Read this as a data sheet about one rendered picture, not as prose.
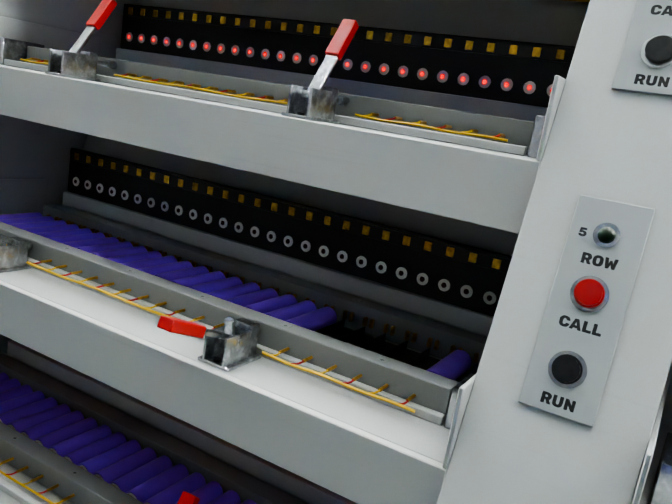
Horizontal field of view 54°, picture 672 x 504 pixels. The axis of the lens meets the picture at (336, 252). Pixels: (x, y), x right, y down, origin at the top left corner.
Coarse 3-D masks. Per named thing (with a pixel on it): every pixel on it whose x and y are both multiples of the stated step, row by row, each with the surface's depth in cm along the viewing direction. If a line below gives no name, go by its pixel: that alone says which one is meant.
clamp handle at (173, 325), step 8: (160, 320) 42; (168, 320) 41; (176, 320) 41; (184, 320) 44; (224, 320) 47; (232, 320) 47; (160, 328) 42; (168, 328) 41; (176, 328) 42; (184, 328) 42; (192, 328) 43; (200, 328) 44; (224, 328) 48; (232, 328) 47; (192, 336) 43; (200, 336) 44; (216, 336) 46; (224, 336) 46
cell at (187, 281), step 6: (192, 276) 61; (198, 276) 61; (204, 276) 61; (210, 276) 62; (216, 276) 62; (222, 276) 63; (180, 282) 58; (186, 282) 59; (192, 282) 60; (198, 282) 60; (204, 282) 61
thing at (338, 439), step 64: (0, 192) 76; (64, 192) 80; (256, 256) 67; (0, 320) 57; (64, 320) 53; (128, 320) 53; (448, 320) 57; (128, 384) 50; (192, 384) 47; (256, 384) 45; (320, 384) 47; (256, 448) 45; (320, 448) 42; (384, 448) 40; (448, 448) 38
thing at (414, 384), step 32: (0, 224) 66; (32, 256) 63; (64, 256) 61; (96, 256) 61; (96, 288) 56; (128, 288) 57; (160, 288) 55; (192, 320) 52; (256, 320) 51; (288, 352) 49; (320, 352) 48; (352, 352) 47; (384, 384) 46; (416, 384) 44; (448, 384) 44
